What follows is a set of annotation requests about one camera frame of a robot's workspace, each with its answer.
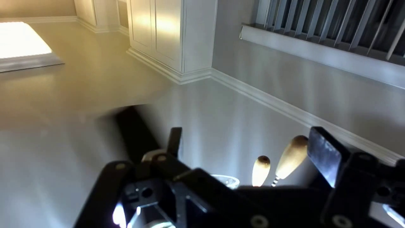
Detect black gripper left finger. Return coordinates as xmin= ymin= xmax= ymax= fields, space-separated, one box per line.
xmin=75 ymin=126 xmax=185 ymax=228

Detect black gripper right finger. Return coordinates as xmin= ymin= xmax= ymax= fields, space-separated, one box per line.
xmin=308 ymin=126 xmax=405 ymax=228

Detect dark ceiling fan blade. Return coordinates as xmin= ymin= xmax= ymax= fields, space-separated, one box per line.
xmin=99 ymin=104 xmax=162 ymax=165

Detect white vertical window blinds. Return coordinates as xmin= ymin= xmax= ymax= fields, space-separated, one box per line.
xmin=252 ymin=0 xmax=405 ymax=66

